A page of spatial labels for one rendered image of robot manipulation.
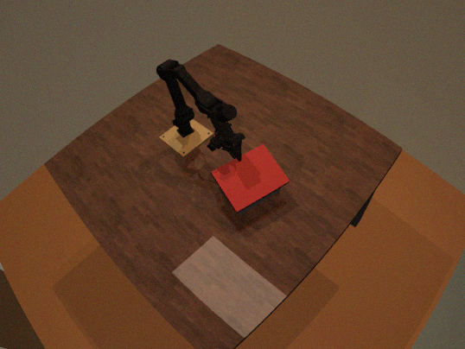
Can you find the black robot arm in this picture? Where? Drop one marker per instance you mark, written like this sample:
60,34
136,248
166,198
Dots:
207,103

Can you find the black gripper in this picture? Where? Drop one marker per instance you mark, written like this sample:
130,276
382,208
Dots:
232,144

